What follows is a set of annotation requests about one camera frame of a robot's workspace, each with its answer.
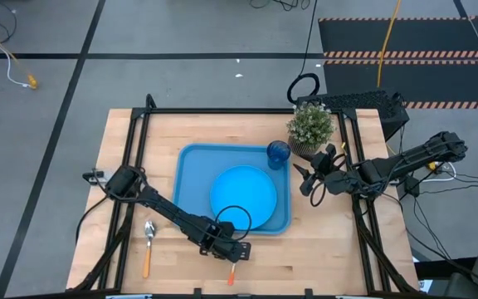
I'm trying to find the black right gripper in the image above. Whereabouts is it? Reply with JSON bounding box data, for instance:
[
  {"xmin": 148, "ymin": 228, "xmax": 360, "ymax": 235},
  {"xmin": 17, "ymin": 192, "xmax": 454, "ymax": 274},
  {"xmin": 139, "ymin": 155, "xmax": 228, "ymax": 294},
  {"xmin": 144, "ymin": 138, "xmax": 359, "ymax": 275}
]
[{"xmin": 292, "ymin": 163, "xmax": 352, "ymax": 198}]

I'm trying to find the blue translucent plastic cup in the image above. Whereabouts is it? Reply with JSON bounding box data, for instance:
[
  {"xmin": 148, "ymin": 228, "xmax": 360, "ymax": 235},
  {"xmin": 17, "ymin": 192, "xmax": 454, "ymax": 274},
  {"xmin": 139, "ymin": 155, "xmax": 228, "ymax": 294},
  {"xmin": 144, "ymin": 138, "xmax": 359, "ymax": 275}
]
[{"xmin": 266, "ymin": 140, "xmax": 292, "ymax": 171}]

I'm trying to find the blue round plate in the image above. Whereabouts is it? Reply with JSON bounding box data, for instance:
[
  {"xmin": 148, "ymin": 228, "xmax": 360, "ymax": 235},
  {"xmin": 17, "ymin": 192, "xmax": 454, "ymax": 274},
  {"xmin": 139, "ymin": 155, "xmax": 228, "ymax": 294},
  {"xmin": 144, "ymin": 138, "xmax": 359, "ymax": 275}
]
[{"xmin": 209, "ymin": 164, "xmax": 279, "ymax": 232}]

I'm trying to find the orange-handled metal spoon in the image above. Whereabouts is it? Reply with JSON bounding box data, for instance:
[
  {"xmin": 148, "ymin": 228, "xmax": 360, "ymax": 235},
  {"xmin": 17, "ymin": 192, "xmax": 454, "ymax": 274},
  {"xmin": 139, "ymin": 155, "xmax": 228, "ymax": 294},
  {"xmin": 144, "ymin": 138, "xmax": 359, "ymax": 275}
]
[{"xmin": 141, "ymin": 220, "xmax": 158, "ymax": 280}]

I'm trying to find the light blue plastic tray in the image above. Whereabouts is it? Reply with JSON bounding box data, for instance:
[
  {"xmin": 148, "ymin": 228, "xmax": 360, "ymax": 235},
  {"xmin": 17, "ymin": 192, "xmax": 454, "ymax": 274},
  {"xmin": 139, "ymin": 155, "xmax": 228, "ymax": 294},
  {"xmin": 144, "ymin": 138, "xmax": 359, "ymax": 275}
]
[{"xmin": 172, "ymin": 142, "xmax": 293, "ymax": 236}]

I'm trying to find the potted plant with white flowers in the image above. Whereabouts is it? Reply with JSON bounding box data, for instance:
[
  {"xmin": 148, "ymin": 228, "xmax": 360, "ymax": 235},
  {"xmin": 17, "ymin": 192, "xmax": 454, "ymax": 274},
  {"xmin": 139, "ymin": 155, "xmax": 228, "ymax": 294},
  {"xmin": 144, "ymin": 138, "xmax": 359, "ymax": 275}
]
[{"xmin": 285, "ymin": 102, "xmax": 337, "ymax": 159}]

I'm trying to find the black perforated computer case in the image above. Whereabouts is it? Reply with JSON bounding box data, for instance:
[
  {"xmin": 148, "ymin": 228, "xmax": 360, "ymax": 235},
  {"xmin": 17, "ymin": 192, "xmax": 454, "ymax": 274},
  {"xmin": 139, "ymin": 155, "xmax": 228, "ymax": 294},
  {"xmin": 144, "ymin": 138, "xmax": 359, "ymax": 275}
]
[{"xmin": 296, "ymin": 90, "xmax": 411, "ymax": 142}]

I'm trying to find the black power adapter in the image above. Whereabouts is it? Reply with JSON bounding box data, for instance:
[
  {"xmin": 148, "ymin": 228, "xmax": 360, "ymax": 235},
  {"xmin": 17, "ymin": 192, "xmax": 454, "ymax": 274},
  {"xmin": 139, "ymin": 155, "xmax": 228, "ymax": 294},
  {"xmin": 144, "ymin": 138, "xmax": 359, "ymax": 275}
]
[{"xmin": 403, "ymin": 175, "xmax": 422, "ymax": 199}]

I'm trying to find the black hazard-striped floor mat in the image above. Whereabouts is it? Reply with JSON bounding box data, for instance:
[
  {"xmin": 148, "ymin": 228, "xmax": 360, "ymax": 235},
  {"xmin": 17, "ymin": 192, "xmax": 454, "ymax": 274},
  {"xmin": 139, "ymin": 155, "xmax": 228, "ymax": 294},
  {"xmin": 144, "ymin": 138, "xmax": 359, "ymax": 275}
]
[{"xmin": 318, "ymin": 15, "xmax": 478, "ymax": 111}]

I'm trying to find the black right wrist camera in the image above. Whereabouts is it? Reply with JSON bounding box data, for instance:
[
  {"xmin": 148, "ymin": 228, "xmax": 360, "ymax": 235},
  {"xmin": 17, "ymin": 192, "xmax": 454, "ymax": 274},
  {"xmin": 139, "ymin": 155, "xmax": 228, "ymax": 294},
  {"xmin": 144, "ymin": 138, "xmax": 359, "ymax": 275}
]
[{"xmin": 310, "ymin": 143, "xmax": 339, "ymax": 176}]

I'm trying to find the black right gripper cable loop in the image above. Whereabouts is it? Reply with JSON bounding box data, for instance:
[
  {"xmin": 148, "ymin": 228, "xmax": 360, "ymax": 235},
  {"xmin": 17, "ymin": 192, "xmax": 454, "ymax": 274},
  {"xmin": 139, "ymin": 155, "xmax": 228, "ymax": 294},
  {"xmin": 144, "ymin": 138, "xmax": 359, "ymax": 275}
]
[{"xmin": 309, "ymin": 154, "xmax": 349, "ymax": 208}]

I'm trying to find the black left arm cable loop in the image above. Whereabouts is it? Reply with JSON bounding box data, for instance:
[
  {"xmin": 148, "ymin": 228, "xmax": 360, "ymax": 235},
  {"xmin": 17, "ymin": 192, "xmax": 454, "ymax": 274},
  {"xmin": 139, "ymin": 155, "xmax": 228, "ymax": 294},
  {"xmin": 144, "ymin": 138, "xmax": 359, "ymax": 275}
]
[{"xmin": 214, "ymin": 204, "xmax": 253, "ymax": 243}]

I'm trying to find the black aluminium table frame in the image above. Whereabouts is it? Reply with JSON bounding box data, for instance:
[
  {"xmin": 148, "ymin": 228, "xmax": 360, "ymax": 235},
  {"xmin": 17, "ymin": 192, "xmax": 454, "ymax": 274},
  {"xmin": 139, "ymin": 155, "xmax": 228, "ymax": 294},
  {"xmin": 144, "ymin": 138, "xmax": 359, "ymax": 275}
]
[{"xmin": 66, "ymin": 93, "xmax": 421, "ymax": 299}]

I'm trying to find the black coiled cable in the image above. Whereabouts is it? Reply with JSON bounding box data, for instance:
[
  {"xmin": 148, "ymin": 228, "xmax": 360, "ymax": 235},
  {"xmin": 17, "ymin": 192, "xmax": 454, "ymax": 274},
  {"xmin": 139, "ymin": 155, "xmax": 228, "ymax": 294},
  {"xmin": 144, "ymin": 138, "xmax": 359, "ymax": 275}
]
[{"xmin": 285, "ymin": 0, "xmax": 321, "ymax": 105}]

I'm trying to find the white cable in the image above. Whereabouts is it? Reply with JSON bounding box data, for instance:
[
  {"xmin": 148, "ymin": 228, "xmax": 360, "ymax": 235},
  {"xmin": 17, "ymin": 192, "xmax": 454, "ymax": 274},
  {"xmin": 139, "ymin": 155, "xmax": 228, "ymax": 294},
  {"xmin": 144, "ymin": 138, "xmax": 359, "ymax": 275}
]
[
  {"xmin": 421, "ymin": 160, "xmax": 458, "ymax": 184},
  {"xmin": 0, "ymin": 7, "xmax": 32, "ymax": 90}
]

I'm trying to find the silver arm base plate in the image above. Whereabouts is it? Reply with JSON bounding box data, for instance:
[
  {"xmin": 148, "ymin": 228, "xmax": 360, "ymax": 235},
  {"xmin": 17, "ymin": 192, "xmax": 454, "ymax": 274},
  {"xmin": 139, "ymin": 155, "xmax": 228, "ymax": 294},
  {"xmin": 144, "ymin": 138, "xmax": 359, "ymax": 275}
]
[{"xmin": 81, "ymin": 167, "xmax": 116, "ymax": 187}]

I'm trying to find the black cable bundle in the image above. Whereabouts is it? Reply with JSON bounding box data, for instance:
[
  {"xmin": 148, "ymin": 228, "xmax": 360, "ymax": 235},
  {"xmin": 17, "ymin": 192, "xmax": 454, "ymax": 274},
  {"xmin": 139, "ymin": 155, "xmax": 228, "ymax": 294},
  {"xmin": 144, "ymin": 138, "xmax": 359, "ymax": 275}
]
[{"xmin": 388, "ymin": 136, "xmax": 478, "ymax": 280}]

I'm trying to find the yellow cable with plug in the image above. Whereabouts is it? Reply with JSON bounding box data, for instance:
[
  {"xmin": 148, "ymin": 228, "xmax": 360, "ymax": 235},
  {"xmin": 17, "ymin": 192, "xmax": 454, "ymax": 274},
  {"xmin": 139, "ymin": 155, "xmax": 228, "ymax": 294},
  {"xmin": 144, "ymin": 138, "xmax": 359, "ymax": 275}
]
[{"xmin": 0, "ymin": 17, "xmax": 40, "ymax": 91}]

